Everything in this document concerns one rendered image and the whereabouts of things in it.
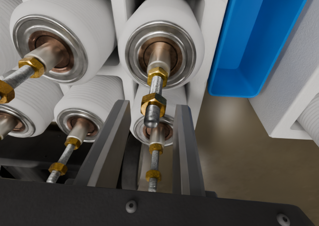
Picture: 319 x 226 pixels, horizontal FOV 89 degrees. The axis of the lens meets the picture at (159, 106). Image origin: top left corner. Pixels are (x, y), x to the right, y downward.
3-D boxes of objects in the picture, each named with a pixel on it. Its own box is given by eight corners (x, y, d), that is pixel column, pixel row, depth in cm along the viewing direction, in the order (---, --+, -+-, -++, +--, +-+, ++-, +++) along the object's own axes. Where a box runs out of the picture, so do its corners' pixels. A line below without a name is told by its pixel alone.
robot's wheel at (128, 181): (144, 153, 74) (136, 201, 59) (133, 152, 74) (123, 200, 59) (145, 122, 61) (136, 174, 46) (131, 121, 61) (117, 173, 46)
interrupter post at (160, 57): (174, 50, 17) (174, 64, 15) (167, 70, 19) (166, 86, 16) (152, 43, 17) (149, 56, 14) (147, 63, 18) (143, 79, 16)
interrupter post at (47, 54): (40, 52, 18) (19, 66, 16) (45, 35, 17) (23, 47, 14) (61, 65, 19) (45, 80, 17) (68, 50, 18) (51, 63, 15)
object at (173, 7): (200, -2, 29) (224, 27, 15) (180, 49, 35) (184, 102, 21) (147, -22, 27) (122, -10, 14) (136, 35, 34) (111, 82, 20)
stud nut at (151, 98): (146, 114, 13) (145, 121, 12) (136, 97, 12) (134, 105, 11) (170, 107, 12) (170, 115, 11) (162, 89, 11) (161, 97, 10)
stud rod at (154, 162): (153, 139, 24) (146, 192, 19) (154, 135, 24) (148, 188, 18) (159, 140, 24) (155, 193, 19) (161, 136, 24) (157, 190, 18)
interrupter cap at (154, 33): (209, 33, 16) (210, 36, 15) (180, 93, 21) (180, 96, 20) (132, 7, 15) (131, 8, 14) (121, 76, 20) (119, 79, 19)
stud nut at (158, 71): (152, 86, 15) (151, 91, 15) (144, 71, 14) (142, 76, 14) (171, 80, 15) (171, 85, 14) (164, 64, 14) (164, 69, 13)
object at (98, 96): (88, 52, 37) (37, 102, 23) (129, 49, 36) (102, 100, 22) (101, 87, 43) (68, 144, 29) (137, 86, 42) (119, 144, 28)
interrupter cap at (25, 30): (12, 55, 19) (7, 58, 18) (23, -7, 15) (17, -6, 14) (75, 90, 21) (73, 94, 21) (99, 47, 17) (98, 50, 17)
